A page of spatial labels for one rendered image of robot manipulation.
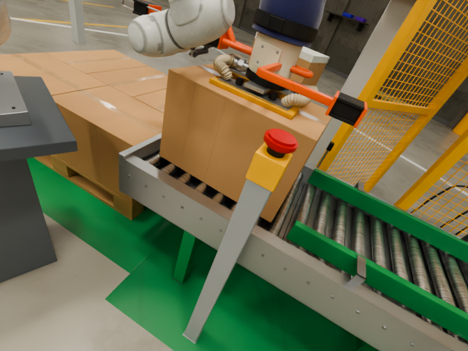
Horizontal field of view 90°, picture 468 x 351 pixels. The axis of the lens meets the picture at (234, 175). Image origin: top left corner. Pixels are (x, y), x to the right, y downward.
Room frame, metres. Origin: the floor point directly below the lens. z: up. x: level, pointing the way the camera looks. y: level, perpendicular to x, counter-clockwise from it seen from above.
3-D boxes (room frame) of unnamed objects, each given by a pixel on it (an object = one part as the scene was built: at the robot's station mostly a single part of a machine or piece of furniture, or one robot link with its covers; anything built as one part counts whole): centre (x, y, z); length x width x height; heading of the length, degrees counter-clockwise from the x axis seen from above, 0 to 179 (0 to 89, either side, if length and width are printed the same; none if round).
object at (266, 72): (0.92, 0.23, 1.08); 0.93 x 0.30 x 0.04; 76
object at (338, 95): (0.66, -0.22, 1.08); 0.09 x 0.08 x 0.05; 166
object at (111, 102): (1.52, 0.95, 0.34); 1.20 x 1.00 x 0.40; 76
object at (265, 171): (0.44, -0.06, 0.50); 0.07 x 0.07 x 1.00; 76
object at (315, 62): (2.53, -0.11, 0.82); 0.60 x 0.40 x 0.40; 62
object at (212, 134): (0.99, 0.02, 0.75); 0.60 x 0.40 x 0.40; 73
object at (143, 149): (1.06, 0.37, 0.58); 0.70 x 0.03 x 0.06; 166
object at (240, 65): (0.98, 0.01, 1.01); 0.34 x 0.25 x 0.06; 76
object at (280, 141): (0.44, -0.06, 1.02); 0.07 x 0.07 x 0.04
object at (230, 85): (0.89, 0.03, 0.97); 0.34 x 0.10 x 0.05; 76
